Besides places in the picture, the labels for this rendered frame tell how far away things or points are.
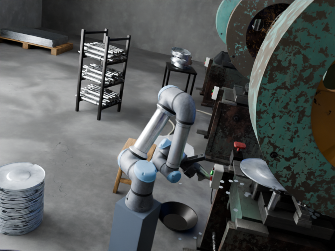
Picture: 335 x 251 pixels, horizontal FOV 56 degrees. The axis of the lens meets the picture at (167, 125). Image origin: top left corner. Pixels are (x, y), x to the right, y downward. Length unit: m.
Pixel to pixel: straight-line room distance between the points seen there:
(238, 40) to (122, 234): 1.78
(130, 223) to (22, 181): 0.71
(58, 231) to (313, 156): 1.62
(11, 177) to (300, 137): 1.61
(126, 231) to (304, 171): 1.01
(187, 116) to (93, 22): 7.07
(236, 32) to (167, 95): 1.25
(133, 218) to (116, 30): 6.98
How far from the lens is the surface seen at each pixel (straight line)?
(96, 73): 3.64
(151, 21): 8.11
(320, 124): 1.12
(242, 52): 2.75
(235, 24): 2.72
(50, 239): 2.14
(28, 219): 2.13
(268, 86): 0.96
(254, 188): 1.62
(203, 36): 8.03
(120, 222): 1.75
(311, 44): 0.96
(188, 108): 1.55
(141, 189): 1.61
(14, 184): 2.03
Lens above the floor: 1.51
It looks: 23 degrees down
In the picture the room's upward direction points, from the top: 12 degrees clockwise
